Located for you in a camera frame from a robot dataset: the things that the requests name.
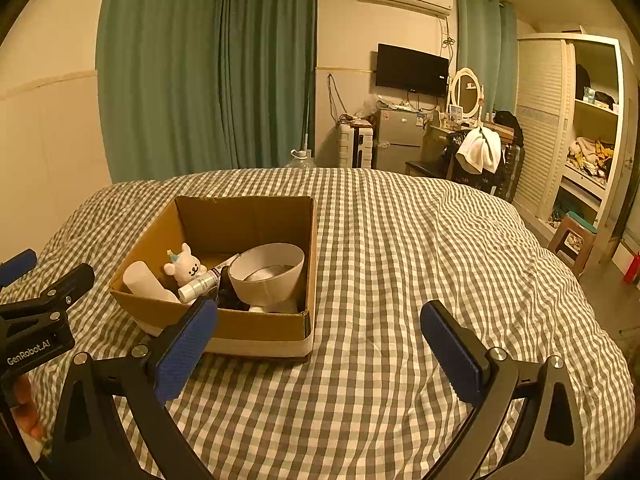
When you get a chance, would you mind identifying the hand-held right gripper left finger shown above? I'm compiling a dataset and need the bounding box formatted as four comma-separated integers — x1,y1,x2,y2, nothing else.
50,296,220,480

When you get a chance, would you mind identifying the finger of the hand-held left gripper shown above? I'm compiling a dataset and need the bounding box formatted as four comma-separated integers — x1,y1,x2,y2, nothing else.
0,263,96,325
0,248,39,287

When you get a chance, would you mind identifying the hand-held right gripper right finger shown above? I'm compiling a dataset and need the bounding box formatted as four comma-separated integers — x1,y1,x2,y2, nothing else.
419,300,586,480

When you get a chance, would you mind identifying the white tube purple label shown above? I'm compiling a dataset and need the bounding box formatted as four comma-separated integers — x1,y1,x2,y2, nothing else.
177,269,221,305

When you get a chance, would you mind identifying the brown cardboard box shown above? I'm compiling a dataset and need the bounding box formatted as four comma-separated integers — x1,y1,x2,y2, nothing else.
108,194,317,360

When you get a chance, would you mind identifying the white paper roll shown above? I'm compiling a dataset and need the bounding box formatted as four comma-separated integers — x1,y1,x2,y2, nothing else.
122,259,181,305

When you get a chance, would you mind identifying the black pouch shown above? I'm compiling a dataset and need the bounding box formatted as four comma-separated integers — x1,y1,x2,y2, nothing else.
217,265,251,311

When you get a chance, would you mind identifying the white toy bear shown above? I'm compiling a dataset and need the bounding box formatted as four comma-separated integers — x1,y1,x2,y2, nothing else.
163,242,209,291

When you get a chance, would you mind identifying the white bowl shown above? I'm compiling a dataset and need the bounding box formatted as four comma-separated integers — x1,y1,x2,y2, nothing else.
227,242,306,315

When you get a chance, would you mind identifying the person's left hand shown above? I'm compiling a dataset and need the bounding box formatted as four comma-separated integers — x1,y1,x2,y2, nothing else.
12,374,47,444

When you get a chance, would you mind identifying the brown stool teal seat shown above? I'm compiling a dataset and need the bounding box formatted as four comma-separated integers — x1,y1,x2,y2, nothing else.
547,211,599,279

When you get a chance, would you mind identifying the black chair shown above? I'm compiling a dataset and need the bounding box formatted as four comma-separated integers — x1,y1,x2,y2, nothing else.
444,129,506,192

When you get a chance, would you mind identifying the black low bench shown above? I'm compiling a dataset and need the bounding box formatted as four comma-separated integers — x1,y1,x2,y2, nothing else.
404,159,449,180

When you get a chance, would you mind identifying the dark suitcase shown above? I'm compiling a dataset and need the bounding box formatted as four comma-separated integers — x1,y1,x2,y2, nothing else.
492,142,526,204

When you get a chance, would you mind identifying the white towel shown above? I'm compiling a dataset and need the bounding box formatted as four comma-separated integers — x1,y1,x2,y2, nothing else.
454,127,503,174

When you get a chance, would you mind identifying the dressing table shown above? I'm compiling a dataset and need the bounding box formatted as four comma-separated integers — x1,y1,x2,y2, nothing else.
422,122,516,162

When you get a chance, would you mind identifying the small grey fridge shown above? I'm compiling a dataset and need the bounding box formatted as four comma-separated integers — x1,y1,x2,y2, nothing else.
373,107,426,174

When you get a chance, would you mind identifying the white suitcase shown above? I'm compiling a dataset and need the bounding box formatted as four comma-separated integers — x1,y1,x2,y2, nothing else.
337,124,375,170

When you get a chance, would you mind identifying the clear water jug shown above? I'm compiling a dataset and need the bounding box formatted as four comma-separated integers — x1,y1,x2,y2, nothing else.
282,132,317,169

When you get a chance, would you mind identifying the black bag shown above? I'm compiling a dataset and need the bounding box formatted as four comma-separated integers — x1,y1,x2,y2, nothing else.
492,109,524,147

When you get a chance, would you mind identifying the wide green curtain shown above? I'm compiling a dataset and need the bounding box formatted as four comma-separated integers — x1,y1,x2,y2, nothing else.
94,0,319,184

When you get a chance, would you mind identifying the pile of clothes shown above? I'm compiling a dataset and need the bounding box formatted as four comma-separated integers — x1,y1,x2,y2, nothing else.
567,135,615,179

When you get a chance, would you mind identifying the white louvred wardrobe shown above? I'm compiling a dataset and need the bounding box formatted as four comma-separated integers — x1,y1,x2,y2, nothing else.
512,33,631,262

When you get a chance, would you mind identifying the white oval mirror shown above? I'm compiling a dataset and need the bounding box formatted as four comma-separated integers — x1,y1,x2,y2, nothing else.
449,66,486,122

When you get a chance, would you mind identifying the narrow green curtain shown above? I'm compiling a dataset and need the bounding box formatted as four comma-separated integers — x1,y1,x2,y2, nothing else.
455,0,519,116

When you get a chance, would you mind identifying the black wall television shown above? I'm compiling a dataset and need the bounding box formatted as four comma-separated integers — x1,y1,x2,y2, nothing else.
374,43,450,99

